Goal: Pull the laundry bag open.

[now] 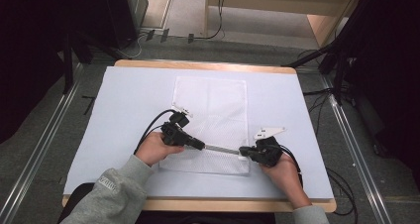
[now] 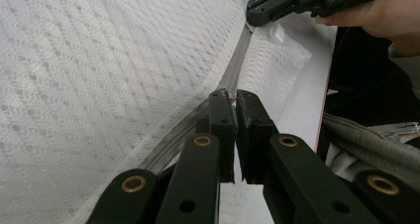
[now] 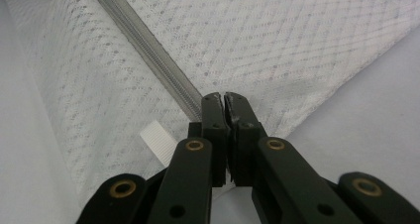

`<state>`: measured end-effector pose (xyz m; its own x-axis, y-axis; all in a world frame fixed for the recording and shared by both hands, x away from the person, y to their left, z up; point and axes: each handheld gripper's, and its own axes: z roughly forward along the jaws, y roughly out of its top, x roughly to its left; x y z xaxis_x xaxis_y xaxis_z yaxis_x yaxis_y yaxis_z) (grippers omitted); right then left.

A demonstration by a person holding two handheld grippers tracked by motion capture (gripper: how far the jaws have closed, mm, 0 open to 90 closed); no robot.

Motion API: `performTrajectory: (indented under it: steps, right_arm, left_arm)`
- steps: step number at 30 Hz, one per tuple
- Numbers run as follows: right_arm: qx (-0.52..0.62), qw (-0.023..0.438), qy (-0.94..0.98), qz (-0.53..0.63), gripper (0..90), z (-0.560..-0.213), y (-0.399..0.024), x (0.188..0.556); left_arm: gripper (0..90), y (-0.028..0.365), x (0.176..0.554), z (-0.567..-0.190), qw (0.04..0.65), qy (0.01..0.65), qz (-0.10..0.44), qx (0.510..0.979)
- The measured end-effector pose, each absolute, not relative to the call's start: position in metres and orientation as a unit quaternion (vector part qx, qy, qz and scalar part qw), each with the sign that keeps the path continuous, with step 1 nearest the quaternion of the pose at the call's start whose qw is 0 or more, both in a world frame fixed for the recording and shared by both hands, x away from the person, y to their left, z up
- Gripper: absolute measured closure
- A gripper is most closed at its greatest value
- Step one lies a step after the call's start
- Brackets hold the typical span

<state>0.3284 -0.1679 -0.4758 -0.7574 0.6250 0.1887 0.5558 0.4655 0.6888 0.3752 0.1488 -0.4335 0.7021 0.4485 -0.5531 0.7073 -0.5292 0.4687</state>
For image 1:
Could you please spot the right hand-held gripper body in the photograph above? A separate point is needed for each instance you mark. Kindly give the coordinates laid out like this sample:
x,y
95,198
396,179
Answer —
x,y
267,151

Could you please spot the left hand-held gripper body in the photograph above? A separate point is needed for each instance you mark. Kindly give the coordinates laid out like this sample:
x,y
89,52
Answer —
x,y
175,134

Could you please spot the thin grey rod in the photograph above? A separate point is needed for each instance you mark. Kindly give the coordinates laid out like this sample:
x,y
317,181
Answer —
x,y
221,148

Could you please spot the white mesh cloth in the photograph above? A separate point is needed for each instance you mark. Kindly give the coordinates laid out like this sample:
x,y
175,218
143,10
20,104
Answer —
x,y
214,101

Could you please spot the person's left hand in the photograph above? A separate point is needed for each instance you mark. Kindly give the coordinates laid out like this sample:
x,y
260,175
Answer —
x,y
153,149

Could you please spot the person's right hand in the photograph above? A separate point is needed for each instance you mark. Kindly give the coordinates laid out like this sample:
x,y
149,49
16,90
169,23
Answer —
x,y
285,176

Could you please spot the pale table cover sheet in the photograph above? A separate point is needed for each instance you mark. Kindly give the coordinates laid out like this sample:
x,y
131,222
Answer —
x,y
132,95

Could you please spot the person's dark lap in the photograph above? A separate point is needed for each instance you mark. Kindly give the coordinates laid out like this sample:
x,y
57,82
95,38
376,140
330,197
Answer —
x,y
204,218

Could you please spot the wooden table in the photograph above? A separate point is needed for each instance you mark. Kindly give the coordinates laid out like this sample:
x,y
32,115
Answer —
x,y
204,65

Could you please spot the black metal stand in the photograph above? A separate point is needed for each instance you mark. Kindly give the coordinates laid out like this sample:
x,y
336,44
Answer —
x,y
68,65
330,50

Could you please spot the black cabinet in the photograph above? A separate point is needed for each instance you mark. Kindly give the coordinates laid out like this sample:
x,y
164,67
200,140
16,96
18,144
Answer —
x,y
122,16

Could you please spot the black curtain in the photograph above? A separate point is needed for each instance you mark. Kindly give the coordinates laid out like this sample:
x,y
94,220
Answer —
x,y
389,68
29,52

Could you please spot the metal floor rail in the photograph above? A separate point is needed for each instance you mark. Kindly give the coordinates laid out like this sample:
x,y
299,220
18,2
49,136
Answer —
x,y
356,158
36,154

